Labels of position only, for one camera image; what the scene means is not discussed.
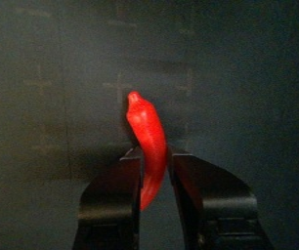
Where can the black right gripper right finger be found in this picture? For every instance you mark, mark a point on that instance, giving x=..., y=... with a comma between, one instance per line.
x=220, y=201

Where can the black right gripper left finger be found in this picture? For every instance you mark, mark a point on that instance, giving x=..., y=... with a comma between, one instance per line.
x=109, y=201

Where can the red toy chile pepper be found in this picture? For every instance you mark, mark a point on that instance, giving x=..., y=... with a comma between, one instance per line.
x=149, y=136

